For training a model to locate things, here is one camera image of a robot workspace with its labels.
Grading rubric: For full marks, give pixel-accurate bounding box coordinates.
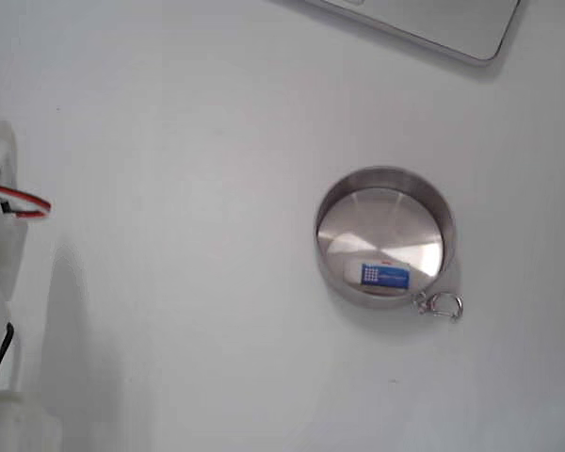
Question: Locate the small white and blue box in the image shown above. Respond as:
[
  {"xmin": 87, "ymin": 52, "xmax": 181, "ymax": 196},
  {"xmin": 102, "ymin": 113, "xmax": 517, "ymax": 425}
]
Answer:
[{"xmin": 343, "ymin": 258, "xmax": 413, "ymax": 294}]

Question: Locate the round metal bowl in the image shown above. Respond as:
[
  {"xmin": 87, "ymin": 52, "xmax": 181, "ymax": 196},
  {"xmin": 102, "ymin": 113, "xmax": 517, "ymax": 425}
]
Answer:
[{"xmin": 315, "ymin": 165, "xmax": 457, "ymax": 311}]

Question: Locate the metal snap hook clip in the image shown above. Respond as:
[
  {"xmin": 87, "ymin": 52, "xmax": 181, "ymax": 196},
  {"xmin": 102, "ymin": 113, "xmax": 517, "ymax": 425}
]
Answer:
[{"xmin": 411, "ymin": 290, "xmax": 465, "ymax": 324}]

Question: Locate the silver laptop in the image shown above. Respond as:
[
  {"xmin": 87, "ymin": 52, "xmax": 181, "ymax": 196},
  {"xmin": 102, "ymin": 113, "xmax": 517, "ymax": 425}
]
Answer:
[{"xmin": 263, "ymin": 0, "xmax": 531, "ymax": 65}]

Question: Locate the red and white servo cable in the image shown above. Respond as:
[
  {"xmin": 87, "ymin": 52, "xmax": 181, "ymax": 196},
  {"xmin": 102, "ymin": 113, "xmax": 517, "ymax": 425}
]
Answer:
[{"xmin": 0, "ymin": 183, "xmax": 54, "ymax": 220}]

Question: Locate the black cable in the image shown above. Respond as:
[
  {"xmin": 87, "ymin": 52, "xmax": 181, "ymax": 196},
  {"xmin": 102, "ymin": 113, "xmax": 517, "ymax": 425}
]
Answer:
[{"xmin": 0, "ymin": 322, "xmax": 17, "ymax": 393}]

